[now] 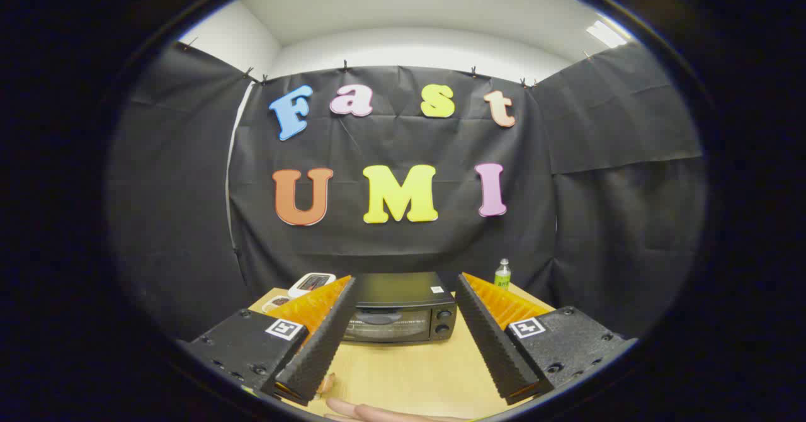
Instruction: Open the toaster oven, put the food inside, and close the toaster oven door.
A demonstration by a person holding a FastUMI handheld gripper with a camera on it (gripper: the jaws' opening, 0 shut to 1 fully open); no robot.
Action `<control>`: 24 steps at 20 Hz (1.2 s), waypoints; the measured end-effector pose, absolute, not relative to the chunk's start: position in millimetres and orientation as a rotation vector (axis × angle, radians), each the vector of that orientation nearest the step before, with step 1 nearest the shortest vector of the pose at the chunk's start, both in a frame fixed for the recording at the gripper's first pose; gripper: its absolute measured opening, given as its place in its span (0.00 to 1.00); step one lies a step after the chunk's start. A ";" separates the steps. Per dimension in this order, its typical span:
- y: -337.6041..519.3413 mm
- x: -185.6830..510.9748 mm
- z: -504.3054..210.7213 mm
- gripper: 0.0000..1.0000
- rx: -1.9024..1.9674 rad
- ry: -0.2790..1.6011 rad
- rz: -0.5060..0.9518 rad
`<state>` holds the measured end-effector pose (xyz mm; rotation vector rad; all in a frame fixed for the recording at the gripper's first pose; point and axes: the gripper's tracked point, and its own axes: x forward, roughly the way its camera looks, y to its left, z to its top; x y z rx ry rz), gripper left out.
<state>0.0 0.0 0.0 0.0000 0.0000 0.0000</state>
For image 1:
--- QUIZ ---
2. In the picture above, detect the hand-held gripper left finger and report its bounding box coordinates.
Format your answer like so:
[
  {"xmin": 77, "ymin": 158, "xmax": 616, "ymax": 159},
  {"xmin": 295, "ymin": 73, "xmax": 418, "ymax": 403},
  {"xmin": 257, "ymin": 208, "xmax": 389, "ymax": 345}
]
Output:
[{"xmin": 179, "ymin": 275, "xmax": 358, "ymax": 407}]

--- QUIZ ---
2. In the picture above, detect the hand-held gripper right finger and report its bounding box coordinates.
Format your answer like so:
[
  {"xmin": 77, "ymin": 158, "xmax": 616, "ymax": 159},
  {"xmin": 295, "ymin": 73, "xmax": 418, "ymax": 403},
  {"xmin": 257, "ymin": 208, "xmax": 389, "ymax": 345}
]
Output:
[{"xmin": 455, "ymin": 273, "xmax": 638, "ymax": 406}]

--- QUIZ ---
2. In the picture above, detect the black toaster oven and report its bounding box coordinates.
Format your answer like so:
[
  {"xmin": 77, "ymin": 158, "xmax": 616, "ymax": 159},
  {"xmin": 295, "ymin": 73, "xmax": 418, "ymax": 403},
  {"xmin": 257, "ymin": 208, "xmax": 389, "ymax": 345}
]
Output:
[{"xmin": 340, "ymin": 272, "xmax": 458, "ymax": 346}]

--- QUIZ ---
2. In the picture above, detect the white pop-up toaster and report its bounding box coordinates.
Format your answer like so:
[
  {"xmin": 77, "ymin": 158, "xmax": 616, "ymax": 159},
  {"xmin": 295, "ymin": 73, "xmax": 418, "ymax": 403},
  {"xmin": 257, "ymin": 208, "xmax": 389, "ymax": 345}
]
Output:
[{"xmin": 288, "ymin": 272, "xmax": 337, "ymax": 299}]

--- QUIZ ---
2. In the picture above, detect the black backdrop cloth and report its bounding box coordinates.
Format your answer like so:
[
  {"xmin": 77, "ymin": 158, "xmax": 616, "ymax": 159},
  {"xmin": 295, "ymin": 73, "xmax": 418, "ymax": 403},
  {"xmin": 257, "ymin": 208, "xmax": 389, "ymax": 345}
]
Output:
[{"xmin": 107, "ymin": 41, "xmax": 709, "ymax": 342}]

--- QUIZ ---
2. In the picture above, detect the small ceiling light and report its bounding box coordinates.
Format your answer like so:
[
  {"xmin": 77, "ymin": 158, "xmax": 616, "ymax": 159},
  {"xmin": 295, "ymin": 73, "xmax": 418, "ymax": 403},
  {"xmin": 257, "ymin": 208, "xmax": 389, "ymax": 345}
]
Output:
[{"xmin": 586, "ymin": 20, "xmax": 628, "ymax": 48}]

